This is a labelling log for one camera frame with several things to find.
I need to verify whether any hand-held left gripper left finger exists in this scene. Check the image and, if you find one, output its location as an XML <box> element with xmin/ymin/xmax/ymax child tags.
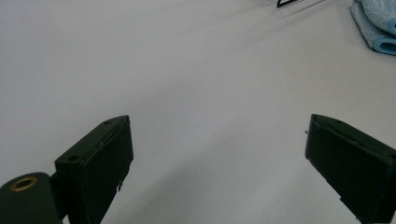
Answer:
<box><xmin>54</xmin><ymin>115</ymin><xmax>134</xmax><ymax>224</ymax></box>

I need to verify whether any light blue towel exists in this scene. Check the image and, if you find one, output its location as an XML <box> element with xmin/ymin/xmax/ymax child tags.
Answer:
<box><xmin>350</xmin><ymin>0</ymin><xmax>396</xmax><ymax>57</ymax></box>

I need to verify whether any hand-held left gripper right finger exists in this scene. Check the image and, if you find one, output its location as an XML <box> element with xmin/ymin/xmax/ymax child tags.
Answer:
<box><xmin>304</xmin><ymin>113</ymin><xmax>396</xmax><ymax>224</ymax></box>

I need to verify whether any black wire rack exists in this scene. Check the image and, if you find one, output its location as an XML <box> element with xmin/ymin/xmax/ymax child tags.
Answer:
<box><xmin>276</xmin><ymin>0</ymin><xmax>305</xmax><ymax>8</ymax></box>

